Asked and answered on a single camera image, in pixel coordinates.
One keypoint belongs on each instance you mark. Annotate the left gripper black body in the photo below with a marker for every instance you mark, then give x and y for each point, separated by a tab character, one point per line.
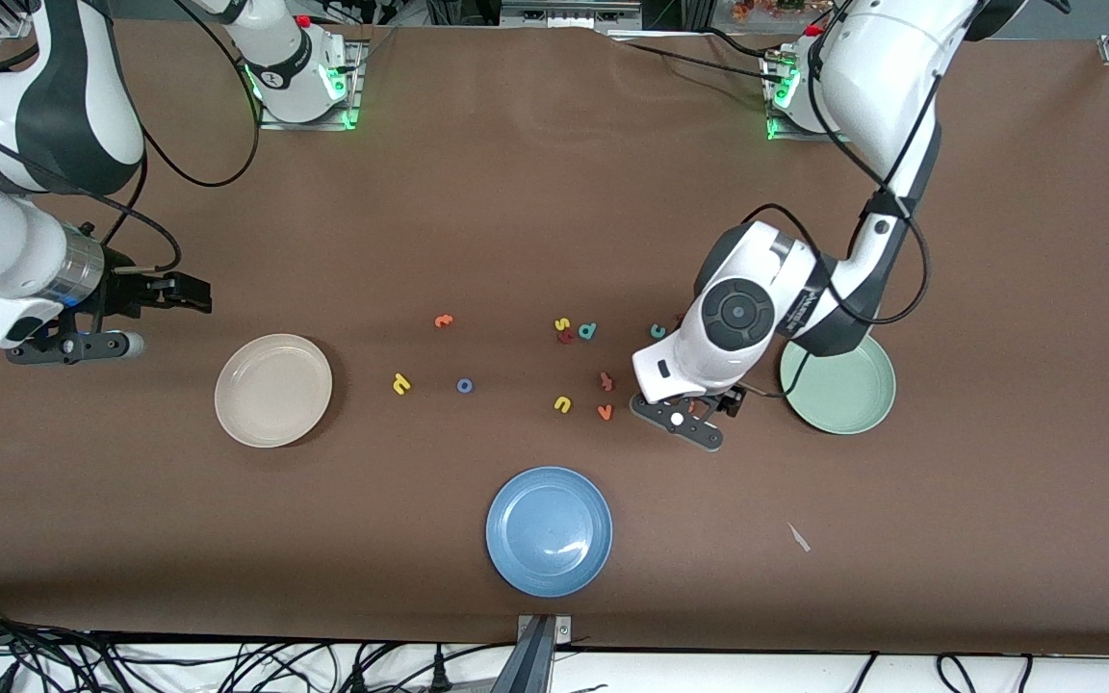
726	398

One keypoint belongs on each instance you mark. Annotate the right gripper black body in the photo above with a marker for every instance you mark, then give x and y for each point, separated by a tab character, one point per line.
127	292

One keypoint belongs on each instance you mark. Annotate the yellow foam letter h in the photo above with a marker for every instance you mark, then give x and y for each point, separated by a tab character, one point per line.
401	384

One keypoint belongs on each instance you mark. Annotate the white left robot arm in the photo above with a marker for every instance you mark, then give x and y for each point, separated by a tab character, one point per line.
737	313

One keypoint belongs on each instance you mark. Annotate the beige round plate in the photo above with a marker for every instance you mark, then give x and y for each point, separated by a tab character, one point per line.
266	395

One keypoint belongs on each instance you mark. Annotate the green round plate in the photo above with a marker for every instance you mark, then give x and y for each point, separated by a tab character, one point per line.
853	395

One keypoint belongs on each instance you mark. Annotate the white paper scrap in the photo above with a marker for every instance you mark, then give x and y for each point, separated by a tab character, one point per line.
798	537

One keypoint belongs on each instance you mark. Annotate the blue round plate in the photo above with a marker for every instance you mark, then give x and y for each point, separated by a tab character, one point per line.
549	531

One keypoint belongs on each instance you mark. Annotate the brown table cover sheet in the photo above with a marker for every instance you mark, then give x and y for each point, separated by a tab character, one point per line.
516	192

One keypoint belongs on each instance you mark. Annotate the orange artificial flowers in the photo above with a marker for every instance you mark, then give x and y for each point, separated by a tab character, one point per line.
766	8

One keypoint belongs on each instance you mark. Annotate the black power plug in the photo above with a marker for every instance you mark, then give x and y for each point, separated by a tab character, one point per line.
438	674

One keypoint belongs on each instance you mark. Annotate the grey metal box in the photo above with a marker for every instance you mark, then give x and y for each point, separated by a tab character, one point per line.
569	12

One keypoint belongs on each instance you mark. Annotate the grey metal clamp bracket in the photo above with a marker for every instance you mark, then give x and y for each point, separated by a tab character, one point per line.
564	630

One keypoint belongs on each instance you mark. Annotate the dark camera stand pole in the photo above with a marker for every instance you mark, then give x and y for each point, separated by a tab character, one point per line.
530	669

